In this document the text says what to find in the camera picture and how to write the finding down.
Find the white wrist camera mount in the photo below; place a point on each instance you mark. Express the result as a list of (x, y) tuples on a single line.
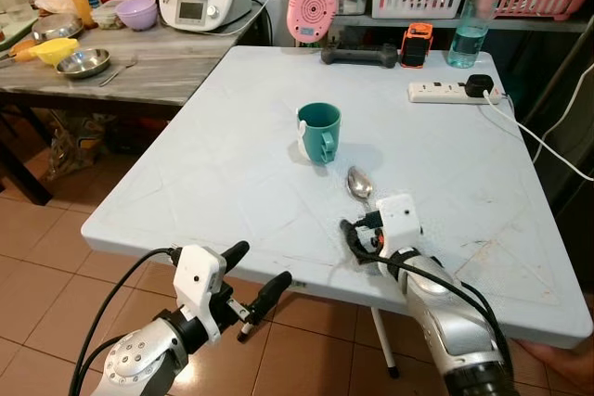
[(399, 223), (197, 275)]

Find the pink round speaker device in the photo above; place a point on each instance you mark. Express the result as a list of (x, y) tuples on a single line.
[(311, 9)]

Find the metal fork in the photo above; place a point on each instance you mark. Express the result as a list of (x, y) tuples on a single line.
[(118, 72)]

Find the orange sauce bottle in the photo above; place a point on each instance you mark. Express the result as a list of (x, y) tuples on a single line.
[(80, 5)]

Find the shallow metal bowl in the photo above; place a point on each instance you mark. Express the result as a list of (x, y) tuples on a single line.
[(83, 63)]

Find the purple bowl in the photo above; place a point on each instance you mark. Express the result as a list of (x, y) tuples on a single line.
[(136, 14)]

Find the white power strip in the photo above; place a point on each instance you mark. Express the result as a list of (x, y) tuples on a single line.
[(436, 92)]

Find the black dumbbell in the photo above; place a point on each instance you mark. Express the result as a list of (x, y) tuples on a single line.
[(359, 55)]

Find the person's bare foot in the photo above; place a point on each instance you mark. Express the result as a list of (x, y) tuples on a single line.
[(561, 366)]

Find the patterned bag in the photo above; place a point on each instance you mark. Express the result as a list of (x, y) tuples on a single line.
[(79, 144)]

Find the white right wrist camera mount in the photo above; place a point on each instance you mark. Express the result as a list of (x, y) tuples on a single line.
[(399, 223)]

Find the clear plastic water bottle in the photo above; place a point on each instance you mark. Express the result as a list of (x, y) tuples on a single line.
[(471, 25)]

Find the slanted white table leg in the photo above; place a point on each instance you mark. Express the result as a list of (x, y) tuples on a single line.
[(245, 330)]

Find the grey wooden counter table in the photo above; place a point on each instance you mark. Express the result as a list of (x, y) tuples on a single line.
[(186, 71)]

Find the yellow plastic bowl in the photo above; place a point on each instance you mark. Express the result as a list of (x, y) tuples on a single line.
[(54, 49)]

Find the black plug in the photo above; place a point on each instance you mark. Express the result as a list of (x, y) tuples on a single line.
[(478, 86)]

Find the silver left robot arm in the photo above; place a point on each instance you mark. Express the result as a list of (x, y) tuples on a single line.
[(139, 359)]

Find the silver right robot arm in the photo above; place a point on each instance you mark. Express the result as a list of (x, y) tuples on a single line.
[(450, 322)]

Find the orange and black device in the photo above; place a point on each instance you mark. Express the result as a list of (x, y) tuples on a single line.
[(417, 45)]

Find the upright white table leg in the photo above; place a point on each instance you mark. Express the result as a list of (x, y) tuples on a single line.
[(383, 340)]

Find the metal spoon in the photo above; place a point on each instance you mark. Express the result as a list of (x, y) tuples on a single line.
[(359, 183)]

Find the teal mug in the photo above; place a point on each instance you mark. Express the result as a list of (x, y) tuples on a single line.
[(318, 127)]

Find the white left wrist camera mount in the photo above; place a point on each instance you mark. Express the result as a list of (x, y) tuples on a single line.
[(197, 275)]

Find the small clear food container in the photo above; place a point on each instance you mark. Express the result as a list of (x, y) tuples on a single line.
[(106, 15)]

